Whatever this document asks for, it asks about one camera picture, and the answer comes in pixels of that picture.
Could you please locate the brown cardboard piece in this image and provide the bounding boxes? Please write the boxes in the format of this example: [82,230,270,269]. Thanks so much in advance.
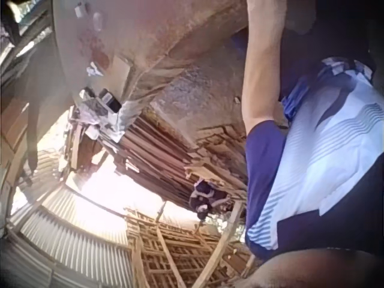
[111,55,134,83]

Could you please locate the crumpled paper scraps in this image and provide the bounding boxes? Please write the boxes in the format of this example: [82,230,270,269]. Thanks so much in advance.
[78,86,125,142]

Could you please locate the stack of wooden planks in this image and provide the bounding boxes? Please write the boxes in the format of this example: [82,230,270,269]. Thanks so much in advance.
[113,107,248,217]

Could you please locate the corrugated metal sheets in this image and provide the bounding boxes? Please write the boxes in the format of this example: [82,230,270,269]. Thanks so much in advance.
[0,149,136,288]

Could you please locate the wooden lattice frame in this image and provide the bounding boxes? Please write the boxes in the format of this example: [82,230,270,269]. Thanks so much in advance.
[125,200,256,288]

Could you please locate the black phone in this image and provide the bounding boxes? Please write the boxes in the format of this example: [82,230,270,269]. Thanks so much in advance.
[98,88,122,114]

